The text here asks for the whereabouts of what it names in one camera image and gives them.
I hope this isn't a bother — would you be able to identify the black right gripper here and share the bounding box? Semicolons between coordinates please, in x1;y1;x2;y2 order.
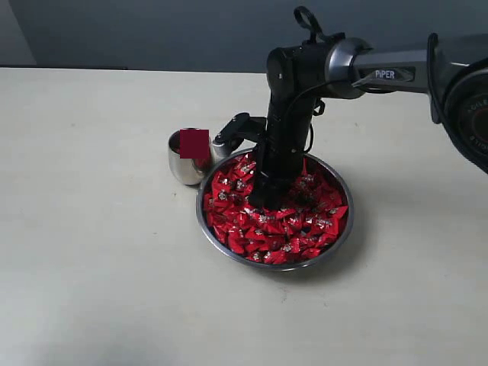
247;93;319;210

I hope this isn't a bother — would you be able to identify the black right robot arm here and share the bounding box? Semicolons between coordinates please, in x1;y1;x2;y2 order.
250;34;487;210

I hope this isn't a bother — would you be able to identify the pile of red candies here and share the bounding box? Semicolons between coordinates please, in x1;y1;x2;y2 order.
203;152;350;265

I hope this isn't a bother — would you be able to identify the stainless steel cup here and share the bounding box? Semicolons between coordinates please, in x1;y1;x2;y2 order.
168;128;213;186

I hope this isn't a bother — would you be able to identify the steel bowl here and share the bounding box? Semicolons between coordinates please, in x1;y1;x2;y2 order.
195;146;355;271

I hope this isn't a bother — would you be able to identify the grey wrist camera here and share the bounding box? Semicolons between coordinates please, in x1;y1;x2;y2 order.
211;113;267;159

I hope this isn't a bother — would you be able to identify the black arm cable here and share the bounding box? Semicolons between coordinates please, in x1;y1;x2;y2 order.
284;5;346;153

